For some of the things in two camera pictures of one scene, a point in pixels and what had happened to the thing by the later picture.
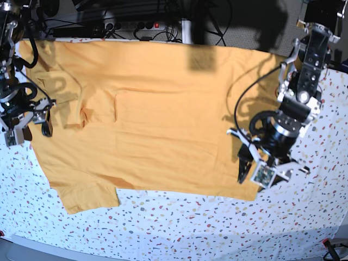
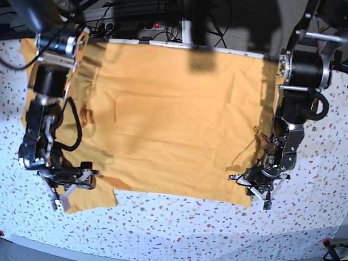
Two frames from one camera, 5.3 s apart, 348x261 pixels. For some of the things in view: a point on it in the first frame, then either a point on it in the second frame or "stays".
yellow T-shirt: (156, 117) stays
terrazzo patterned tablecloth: (294, 219) stays
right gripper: (268, 145) to (266, 187)
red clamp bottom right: (331, 255) stays
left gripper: (14, 114) to (61, 182)
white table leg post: (186, 31) stays
